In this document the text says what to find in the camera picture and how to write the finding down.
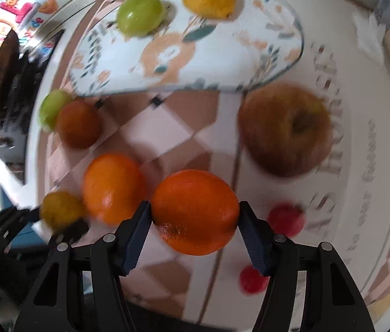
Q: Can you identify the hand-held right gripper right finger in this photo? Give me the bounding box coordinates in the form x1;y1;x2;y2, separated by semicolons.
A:
238;201;377;332

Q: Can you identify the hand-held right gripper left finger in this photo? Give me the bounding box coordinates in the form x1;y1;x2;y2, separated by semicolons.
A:
13;201;153;332

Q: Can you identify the green apple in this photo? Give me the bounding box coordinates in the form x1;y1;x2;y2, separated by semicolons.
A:
116;0;166;37
38;89;73;132

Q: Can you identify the small red cherry tomato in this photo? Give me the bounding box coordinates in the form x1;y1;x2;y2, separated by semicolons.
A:
239;264;270;295
266;203;305;239

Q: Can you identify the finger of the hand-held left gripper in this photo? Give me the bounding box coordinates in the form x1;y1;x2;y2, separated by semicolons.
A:
0;207;42;240
52;219;90;247

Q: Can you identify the oval patterned ceramic plate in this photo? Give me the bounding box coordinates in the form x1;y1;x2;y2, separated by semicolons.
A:
68;0;305;96

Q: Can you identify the small reddish brown fruit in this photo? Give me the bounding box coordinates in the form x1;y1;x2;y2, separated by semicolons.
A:
55;100;102;149

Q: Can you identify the orange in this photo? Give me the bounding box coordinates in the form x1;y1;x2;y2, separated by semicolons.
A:
151;169;240;256
82;152;147;225

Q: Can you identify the large red brown apple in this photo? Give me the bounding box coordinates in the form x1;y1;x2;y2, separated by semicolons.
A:
238;82;332;177

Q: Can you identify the checkered printed table mat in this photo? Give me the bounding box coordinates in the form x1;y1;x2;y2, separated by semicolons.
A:
38;0;390;323

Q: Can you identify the colorful cartoon wall sticker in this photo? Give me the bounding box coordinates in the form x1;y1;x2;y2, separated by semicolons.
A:
0;0;41;65

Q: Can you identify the black frying pan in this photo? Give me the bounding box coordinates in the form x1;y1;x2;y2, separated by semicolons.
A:
0;30;27;136

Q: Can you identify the black stove top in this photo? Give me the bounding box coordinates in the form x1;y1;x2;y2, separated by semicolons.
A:
15;29;66;112

